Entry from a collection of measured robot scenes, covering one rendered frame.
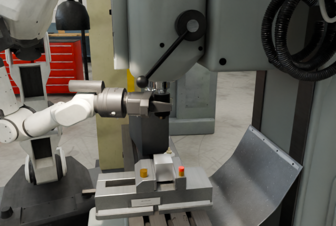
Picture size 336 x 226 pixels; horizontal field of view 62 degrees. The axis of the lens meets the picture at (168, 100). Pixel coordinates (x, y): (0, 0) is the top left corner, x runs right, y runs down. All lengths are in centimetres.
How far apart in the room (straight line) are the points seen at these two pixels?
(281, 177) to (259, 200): 10
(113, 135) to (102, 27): 99
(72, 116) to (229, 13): 50
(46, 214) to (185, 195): 81
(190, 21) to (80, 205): 110
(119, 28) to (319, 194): 70
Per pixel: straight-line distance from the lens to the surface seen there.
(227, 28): 70
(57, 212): 152
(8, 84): 100
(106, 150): 278
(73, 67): 535
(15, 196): 175
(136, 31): 69
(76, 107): 82
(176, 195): 88
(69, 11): 65
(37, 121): 94
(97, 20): 249
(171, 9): 68
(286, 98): 92
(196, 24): 66
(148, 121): 114
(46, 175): 163
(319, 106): 82
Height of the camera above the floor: 148
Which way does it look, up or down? 17 degrees down
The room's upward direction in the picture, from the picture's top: straight up
